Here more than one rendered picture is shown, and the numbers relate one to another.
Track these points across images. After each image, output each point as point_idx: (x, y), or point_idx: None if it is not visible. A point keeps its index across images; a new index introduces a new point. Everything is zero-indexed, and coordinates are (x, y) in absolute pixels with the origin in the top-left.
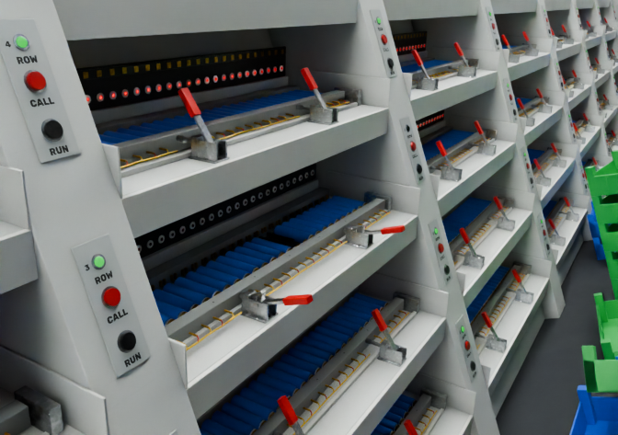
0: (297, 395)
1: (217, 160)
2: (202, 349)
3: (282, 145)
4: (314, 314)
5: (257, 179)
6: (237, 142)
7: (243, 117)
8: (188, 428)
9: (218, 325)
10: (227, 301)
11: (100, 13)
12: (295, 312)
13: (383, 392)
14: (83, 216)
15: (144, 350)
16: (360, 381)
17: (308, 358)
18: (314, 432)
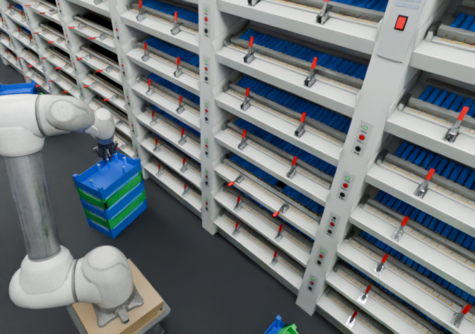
0: (255, 205)
1: (238, 148)
2: (227, 169)
3: (258, 162)
4: (251, 196)
5: (249, 161)
6: (259, 151)
7: (271, 148)
8: (211, 172)
9: (235, 171)
10: (239, 171)
11: (224, 106)
12: (242, 188)
13: (261, 231)
14: (207, 133)
15: (208, 157)
16: (267, 225)
17: None
18: (247, 211)
